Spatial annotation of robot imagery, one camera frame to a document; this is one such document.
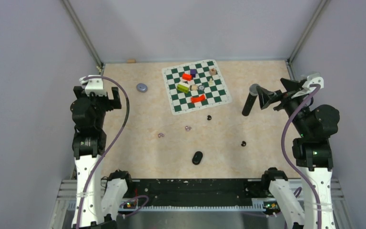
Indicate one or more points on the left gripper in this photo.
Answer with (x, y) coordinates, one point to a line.
(113, 103)

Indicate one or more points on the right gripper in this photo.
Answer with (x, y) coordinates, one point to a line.
(265, 95)

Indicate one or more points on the lavender earbud charging case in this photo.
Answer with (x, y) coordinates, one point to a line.
(141, 87)

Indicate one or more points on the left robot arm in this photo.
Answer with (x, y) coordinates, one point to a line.
(89, 142)

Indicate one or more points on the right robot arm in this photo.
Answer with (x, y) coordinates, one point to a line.
(306, 148)

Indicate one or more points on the black earbud case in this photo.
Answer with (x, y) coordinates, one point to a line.
(196, 159)

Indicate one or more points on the black microphone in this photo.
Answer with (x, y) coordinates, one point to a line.
(252, 96)

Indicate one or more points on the wooden cube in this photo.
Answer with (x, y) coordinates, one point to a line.
(213, 72)

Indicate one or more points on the poker chip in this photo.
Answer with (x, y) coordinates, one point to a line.
(201, 87)

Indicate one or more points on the wooden cylinder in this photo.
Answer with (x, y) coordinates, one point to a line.
(194, 87)

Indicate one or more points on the red arch block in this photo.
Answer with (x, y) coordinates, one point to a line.
(198, 98)

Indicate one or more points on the green white chessboard mat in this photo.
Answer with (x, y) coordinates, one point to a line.
(180, 103)

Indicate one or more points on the purple block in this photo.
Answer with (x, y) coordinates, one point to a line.
(193, 73)

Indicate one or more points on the green white lego brick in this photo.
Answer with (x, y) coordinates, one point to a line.
(183, 87)

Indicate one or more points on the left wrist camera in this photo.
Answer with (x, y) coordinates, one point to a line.
(93, 84)

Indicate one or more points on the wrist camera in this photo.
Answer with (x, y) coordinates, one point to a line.
(307, 86)
(93, 84)

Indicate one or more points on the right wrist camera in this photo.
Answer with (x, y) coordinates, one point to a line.
(307, 86)

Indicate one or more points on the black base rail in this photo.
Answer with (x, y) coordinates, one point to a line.
(222, 192)

